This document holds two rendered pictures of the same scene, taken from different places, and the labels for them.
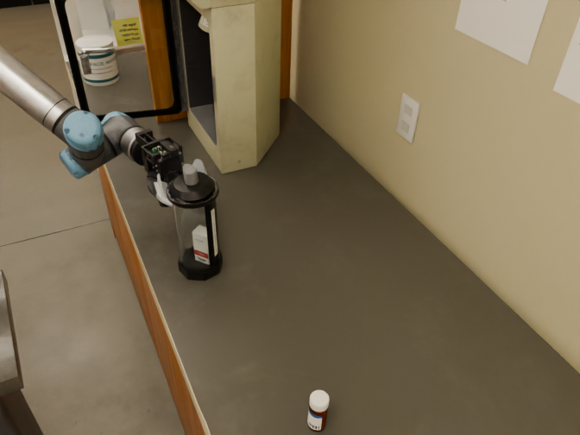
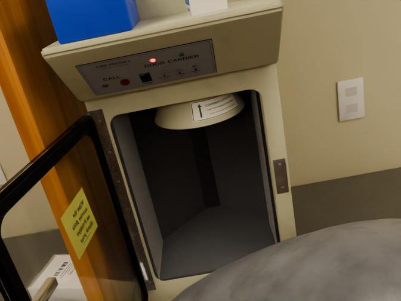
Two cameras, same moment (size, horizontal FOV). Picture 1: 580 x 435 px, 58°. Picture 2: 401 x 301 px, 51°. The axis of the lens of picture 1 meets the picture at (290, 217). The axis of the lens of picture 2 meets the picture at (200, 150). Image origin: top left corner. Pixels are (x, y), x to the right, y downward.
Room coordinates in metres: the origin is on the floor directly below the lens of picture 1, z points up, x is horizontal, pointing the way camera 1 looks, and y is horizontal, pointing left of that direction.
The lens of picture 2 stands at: (1.06, 0.85, 1.57)
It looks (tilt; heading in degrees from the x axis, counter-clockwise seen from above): 23 degrees down; 301
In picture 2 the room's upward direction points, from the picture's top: 12 degrees counter-clockwise
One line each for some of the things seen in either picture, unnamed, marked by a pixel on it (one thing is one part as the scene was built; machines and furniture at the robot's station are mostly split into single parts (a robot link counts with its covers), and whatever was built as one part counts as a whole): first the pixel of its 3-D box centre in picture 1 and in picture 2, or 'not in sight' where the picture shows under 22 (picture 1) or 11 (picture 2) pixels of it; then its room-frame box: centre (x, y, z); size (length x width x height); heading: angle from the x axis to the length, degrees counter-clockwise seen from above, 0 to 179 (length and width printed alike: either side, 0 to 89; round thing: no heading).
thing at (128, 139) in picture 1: (141, 145); not in sight; (1.06, 0.35, 1.16); 0.08 x 0.05 x 0.08; 132
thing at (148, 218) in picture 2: (237, 64); (201, 164); (1.47, 0.17, 1.19); 0.26 x 0.24 x 0.35; 27
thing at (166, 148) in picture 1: (157, 157); not in sight; (0.99, 0.30, 1.17); 0.12 x 0.08 x 0.09; 42
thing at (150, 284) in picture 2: (179, 53); (124, 211); (1.54, 0.35, 1.19); 0.03 x 0.02 x 0.39; 27
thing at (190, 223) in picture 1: (196, 227); not in sight; (0.89, 0.20, 1.06); 0.11 x 0.11 x 0.21
